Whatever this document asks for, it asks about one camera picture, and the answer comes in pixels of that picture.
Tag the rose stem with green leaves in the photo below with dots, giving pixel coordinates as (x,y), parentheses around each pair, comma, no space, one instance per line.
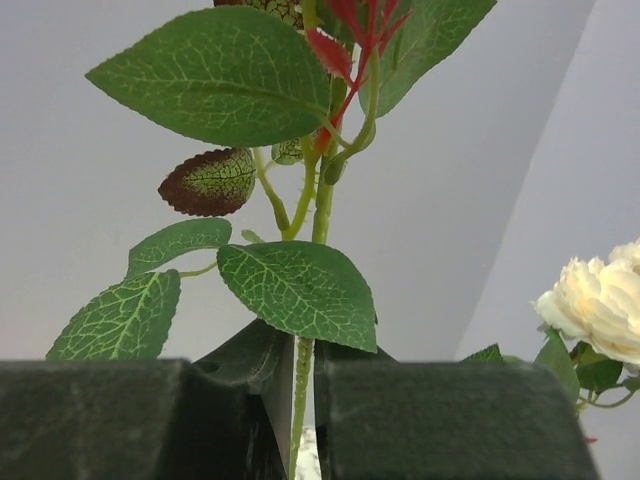
(285,93)

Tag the white flower with leaves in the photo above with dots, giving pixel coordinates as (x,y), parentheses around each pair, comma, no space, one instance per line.
(590,319)

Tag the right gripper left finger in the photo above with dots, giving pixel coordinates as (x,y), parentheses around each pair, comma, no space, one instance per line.
(225,416)

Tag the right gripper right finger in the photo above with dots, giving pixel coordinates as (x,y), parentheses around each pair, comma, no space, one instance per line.
(378,418)

